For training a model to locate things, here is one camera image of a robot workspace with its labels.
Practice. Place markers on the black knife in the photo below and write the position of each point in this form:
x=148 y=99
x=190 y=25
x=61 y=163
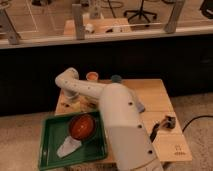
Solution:
x=154 y=132

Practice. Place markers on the black office chair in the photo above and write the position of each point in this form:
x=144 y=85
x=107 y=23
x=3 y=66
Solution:
x=140 y=13

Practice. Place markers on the white crumpled cloth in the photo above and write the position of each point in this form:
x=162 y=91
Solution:
x=68 y=146

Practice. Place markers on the grey metal post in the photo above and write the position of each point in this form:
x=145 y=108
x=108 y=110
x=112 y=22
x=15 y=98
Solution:
x=7 y=26
x=78 y=21
x=171 y=25

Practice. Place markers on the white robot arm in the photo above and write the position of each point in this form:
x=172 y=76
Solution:
x=128 y=137

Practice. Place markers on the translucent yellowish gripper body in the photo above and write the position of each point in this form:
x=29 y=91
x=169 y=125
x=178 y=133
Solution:
x=71 y=100

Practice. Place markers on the blue cup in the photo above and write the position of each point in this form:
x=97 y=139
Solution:
x=116 y=79

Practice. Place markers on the grey metal post left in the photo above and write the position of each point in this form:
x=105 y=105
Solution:
x=7 y=26

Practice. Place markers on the grey metal post middle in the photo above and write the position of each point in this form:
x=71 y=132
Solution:
x=78 y=21

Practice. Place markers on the yellow banana toy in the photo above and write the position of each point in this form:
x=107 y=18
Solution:
x=87 y=105

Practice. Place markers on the green plastic tray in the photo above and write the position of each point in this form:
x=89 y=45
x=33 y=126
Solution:
x=55 y=130

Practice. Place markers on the blue sponge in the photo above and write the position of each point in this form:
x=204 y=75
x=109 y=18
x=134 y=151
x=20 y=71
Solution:
x=140 y=107

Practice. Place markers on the red bowl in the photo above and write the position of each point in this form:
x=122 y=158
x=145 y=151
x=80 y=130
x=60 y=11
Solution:
x=82 y=127

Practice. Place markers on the grey metal post right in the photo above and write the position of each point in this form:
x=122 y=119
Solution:
x=171 y=25

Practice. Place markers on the small wooden background table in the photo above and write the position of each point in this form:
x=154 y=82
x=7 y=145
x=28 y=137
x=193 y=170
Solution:
x=99 y=26

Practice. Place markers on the orange and white cup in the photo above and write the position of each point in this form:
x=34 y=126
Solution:
x=92 y=76

